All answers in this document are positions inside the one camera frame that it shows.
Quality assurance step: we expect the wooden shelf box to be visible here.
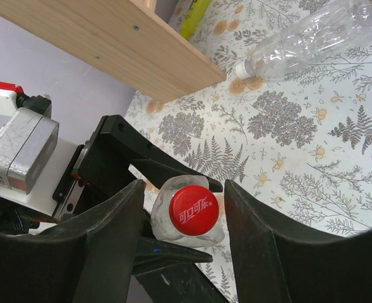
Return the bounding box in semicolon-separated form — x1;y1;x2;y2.
0;1;227;103

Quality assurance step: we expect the floral patterned table mat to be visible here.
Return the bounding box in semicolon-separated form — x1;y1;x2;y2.
126;1;372;302

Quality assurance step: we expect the clear bottle with red cap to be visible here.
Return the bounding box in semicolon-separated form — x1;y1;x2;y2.
150;175;225;248

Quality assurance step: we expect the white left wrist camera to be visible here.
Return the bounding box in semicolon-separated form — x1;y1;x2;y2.
0;81;78;222

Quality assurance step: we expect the green object behind shelf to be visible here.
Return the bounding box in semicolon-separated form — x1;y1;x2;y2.
180;0;211;40

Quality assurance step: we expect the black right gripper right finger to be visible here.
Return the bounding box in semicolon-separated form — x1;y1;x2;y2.
224;180;372;302

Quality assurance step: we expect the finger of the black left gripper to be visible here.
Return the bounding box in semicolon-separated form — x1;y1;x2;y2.
132;237;227;303

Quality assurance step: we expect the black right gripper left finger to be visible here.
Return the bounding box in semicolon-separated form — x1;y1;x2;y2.
0;180;145;302

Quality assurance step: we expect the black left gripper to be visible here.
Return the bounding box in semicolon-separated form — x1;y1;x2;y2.
52;115;223;222

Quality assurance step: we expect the clear bottle with white cap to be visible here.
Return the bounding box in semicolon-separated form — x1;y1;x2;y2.
235;1;372;81

